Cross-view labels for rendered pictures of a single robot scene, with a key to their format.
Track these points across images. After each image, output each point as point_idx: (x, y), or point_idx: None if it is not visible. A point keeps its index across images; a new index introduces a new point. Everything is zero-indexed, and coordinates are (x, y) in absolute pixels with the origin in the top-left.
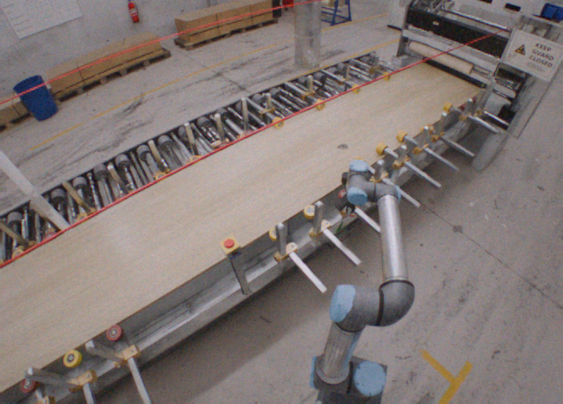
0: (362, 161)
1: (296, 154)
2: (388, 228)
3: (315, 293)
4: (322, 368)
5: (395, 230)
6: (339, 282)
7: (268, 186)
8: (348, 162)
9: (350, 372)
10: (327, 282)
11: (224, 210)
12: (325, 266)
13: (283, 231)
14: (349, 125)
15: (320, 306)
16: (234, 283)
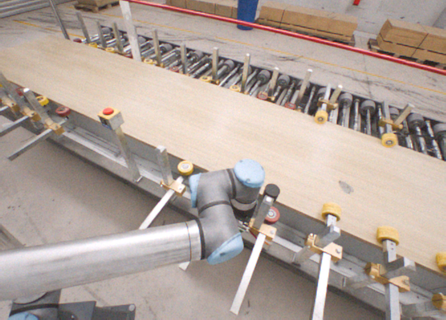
0: (260, 172)
1: (294, 148)
2: (101, 239)
3: (203, 259)
4: None
5: (93, 251)
6: (225, 281)
7: (236, 141)
8: (326, 202)
9: (25, 307)
10: (220, 266)
11: (192, 124)
12: (235, 257)
13: (160, 157)
14: (391, 182)
15: (192, 271)
16: (149, 171)
